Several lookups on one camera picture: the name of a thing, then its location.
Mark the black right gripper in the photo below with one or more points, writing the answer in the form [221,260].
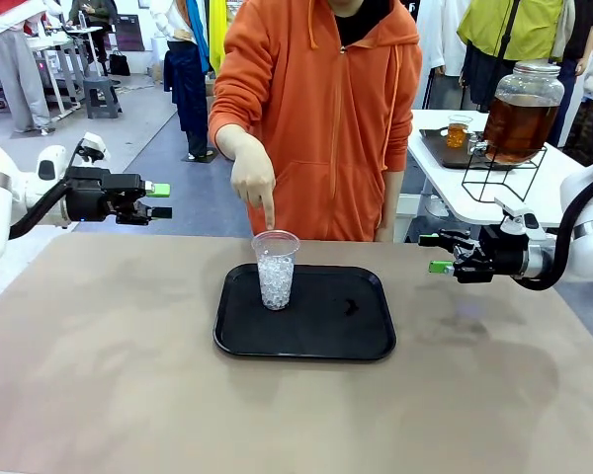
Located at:
[504,254]

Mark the black handbag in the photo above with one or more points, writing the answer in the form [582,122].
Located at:
[119,64]

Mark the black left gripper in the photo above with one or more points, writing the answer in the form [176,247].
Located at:
[86,197]

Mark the person in grey trousers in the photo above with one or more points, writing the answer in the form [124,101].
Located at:
[17,74]

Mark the person's left forearm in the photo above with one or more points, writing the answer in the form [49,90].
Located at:
[391,197]

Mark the dark wall panel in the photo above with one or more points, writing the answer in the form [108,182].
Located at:
[131,34]

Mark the person's right hand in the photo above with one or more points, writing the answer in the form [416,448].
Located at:
[252,173]

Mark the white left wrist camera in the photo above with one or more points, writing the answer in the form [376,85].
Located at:
[94,143]

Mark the white side table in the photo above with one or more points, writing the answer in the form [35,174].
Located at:
[467,207]

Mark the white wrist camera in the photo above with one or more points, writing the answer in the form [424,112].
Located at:
[516,217]
[94,143]

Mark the mannequin in yellow-green jacket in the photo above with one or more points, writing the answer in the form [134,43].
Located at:
[519,24]

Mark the mannequin with yellow scarf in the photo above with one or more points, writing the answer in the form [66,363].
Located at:
[217,34]

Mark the seated person in dark top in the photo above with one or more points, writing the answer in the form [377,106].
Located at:
[96,10]

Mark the short clear iced cup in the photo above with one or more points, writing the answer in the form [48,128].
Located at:
[458,135]

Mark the clear water bottle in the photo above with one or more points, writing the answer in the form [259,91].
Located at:
[81,20]

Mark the large black plastic tray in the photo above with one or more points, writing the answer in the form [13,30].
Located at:
[306,336]

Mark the person in orange hoodie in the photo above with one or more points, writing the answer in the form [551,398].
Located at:
[326,123]

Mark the mannequin in navy dress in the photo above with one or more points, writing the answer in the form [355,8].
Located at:
[188,84]

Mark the small black serving tray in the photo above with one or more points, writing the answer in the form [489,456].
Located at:
[435,148]

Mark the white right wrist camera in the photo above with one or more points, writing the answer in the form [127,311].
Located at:
[516,217]

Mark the grey plastic stool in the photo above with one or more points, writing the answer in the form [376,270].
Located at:
[101,99]

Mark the person's right forearm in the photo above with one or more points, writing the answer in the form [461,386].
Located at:
[232,140]

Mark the white hanging garment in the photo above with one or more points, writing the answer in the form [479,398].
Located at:
[435,44]

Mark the glass tea dispenser jar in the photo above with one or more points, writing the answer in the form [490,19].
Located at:
[519,123]

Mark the tall clear iced cup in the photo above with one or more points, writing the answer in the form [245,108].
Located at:
[276,286]

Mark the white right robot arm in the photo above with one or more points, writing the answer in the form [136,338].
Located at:
[588,257]

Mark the white standing desk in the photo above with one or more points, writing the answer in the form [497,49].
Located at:
[54,42]

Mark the mannequin in black vest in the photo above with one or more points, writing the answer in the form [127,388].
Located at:
[580,29]

